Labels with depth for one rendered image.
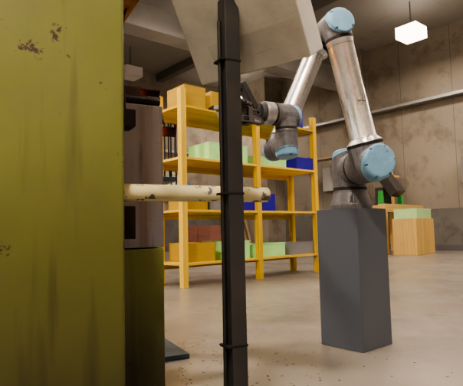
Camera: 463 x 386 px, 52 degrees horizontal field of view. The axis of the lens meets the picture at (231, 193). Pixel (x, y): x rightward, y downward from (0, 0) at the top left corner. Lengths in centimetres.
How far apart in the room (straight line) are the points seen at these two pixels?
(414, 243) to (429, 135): 310
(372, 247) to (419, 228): 725
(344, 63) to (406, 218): 744
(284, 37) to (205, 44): 23
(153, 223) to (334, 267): 96
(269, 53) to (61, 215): 63
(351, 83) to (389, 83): 1020
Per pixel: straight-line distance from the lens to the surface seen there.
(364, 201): 217
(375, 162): 201
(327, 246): 218
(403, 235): 942
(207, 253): 471
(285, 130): 191
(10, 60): 120
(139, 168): 149
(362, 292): 211
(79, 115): 118
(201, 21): 131
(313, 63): 220
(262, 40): 123
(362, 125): 205
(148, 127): 153
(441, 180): 1128
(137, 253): 148
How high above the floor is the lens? 51
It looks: 5 degrees up
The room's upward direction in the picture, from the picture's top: 1 degrees counter-clockwise
